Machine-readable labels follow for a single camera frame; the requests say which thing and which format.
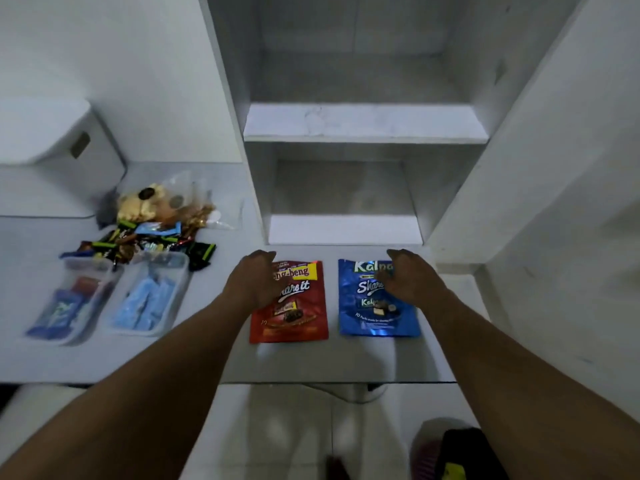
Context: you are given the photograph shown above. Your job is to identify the blue snack pouch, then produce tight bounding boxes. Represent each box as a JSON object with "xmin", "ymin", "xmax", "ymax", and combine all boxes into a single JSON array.
[{"xmin": 337, "ymin": 258, "xmax": 422, "ymax": 339}]

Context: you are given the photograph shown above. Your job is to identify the red snack pouch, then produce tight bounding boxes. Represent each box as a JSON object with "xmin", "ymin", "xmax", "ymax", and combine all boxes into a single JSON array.
[{"xmin": 249, "ymin": 259, "xmax": 330, "ymax": 345}]

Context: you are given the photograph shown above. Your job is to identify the clear plastic container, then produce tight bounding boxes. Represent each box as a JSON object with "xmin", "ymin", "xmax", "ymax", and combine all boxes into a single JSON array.
[
  {"xmin": 107, "ymin": 250, "xmax": 191, "ymax": 338},
  {"xmin": 25, "ymin": 255, "xmax": 123, "ymax": 345}
]

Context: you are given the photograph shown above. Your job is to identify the person's right forearm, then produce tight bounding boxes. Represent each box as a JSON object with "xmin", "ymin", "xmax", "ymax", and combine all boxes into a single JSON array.
[{"xmin": 425, "ymin": 289, "xmax": 640, "ymax": 480}]

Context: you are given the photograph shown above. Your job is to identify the pile of small snack bars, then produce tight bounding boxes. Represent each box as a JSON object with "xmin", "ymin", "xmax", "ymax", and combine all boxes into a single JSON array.
[{"xmin": 59, "ymin": 219, "xmax": 217, "ymax": 271}]

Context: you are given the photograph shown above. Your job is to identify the person's right hand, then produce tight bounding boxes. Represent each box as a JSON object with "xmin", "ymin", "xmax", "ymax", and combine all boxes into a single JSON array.
[{"xmin": 375, "ymin": 248, "xmax": 453, "ymax": 311}]

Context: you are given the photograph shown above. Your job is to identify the white plastic storage bin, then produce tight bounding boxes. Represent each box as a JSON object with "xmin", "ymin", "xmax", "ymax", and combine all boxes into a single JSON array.
[{"xmin": 0, "ymin": 97, "xmax": 126, "ymax": 219}]

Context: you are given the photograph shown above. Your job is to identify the person's left hand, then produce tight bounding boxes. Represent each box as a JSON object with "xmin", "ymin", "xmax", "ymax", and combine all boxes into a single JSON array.
[{"xmin": 222, "ymin": 249, "xmax": 279, "ymax": 316}]

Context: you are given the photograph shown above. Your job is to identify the black and pink floor object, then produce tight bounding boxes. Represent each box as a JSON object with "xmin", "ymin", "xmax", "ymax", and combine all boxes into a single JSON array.
[{"xmin": 409, "ymin": 417, "xmax": 509, "ymax": 480}]

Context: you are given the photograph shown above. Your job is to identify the stack of light blue packets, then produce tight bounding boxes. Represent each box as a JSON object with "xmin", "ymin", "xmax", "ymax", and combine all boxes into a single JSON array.
[{"xmin": 112, "ymin": 277, "xmax": 176, "ymax": 331}]

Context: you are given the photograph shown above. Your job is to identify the clear bag of beige curls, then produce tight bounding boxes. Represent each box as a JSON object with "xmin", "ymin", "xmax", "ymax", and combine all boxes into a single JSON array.
[{"xmin": 185, "ymin": 182, "xmax": 236, "ymax": 231}]

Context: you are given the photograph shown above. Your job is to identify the bunch of dark blue packets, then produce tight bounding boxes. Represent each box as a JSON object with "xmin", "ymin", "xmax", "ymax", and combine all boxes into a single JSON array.
[{"xmin": 27, "ymin": 289, "xmax": 86, "ymax": 341}]

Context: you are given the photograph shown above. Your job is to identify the person's left forearm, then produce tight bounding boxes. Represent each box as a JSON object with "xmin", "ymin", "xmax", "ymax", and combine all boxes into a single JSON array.
[{"xmin": 0, "ymin": 294, "xmax": 251, "ymax": 480}]

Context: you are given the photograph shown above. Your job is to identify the white wooden shelf unit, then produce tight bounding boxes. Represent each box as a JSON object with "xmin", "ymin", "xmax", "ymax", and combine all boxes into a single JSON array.
[{"xmin": 197, "ymin": 0, "xmax": 596, "ymax": 248}]

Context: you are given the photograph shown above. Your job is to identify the clear bag of yellow sticks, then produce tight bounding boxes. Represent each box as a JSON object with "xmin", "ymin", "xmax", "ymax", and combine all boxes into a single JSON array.
[{"xmin": 116, "ymin": 183, "xmax": 173, "ymax": 225}]

